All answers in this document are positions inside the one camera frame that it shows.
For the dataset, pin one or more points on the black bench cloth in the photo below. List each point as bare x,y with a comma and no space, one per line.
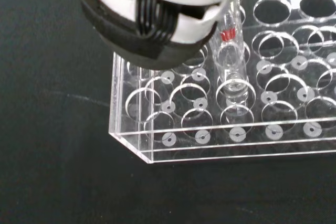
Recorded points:
52,129

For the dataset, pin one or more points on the clear acrylic test tube rack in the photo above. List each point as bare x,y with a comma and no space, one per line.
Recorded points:
275,140

